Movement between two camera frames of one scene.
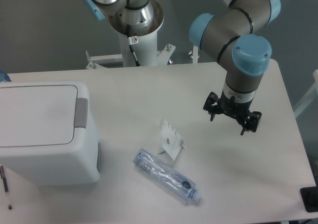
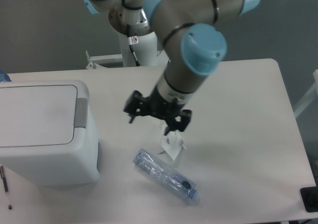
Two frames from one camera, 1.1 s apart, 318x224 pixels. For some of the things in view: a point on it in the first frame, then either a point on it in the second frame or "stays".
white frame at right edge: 309,98 stays
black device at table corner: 309,197 stays
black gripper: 238,111 → 137,105
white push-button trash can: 47,134 stays
